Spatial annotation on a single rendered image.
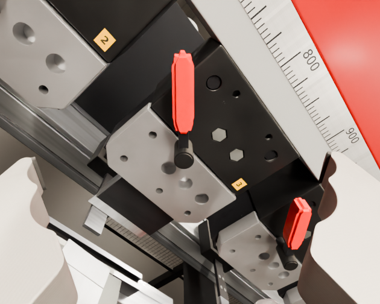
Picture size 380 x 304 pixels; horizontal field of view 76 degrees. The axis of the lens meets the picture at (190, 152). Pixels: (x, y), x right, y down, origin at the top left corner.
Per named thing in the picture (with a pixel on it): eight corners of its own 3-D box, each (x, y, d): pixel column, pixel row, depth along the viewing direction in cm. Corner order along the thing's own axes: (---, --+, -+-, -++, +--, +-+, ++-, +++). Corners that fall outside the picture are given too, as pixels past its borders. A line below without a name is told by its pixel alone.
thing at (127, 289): (25, 239, 35) (37, 229, 34) (35, 224, 38) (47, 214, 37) (128, 297, 43) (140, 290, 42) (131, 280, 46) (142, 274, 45)
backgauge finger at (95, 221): (55, 215, 40) (75, 199, 38) (99, 142, 62) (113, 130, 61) (112, 251, 44) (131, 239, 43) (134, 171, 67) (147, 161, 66)
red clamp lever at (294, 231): (317, 212, 25) (297, 271, 30) (300, 187, 29) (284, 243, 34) (300, 212, 25) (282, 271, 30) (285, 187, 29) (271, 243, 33)
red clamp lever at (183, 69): (195, 54, 17) (193, 169, 22) (192, 47, 21) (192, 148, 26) (169, 54, 17) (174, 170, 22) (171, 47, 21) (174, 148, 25)
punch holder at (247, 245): (210, 250, 33) (321, 186, 29) (204, 207, 41) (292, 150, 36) (266, 295, 39) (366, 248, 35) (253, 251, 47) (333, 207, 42)
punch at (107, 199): (85, 205, 33) (134, 167, 30) (90, 196, 35) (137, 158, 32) (139, 242, 37) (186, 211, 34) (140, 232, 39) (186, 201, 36)
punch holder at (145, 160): (94, 155, 25) (221, 44, 21) (113, 123, 33) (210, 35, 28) (187, 230, 31) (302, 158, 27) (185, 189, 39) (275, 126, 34)
